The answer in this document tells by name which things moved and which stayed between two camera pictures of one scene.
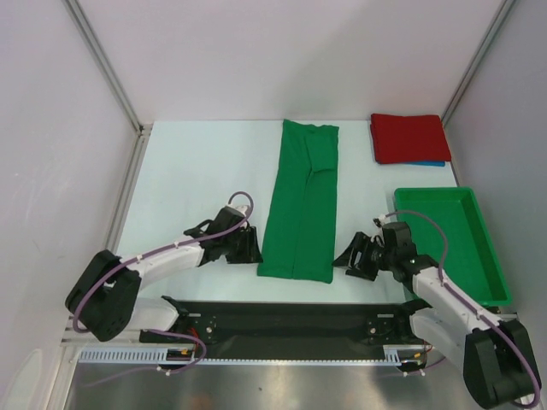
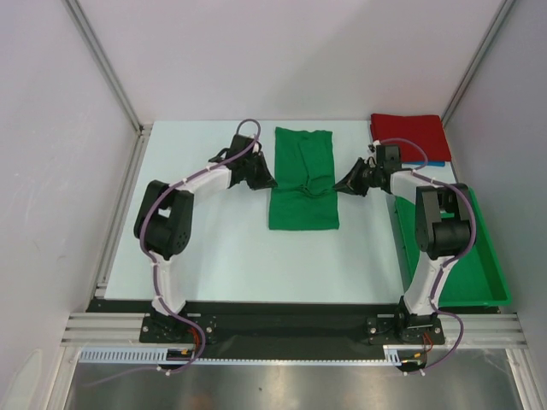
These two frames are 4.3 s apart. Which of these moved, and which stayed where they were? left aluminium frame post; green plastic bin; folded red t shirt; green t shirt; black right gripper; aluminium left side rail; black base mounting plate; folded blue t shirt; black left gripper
Moved: black right gripper; green t shirt; black left gripper
Stayed: folded blue t shirt; black base mounting plate; folded red t shirt; left aluminium frame post; green plastic bin; aluminium left side rail
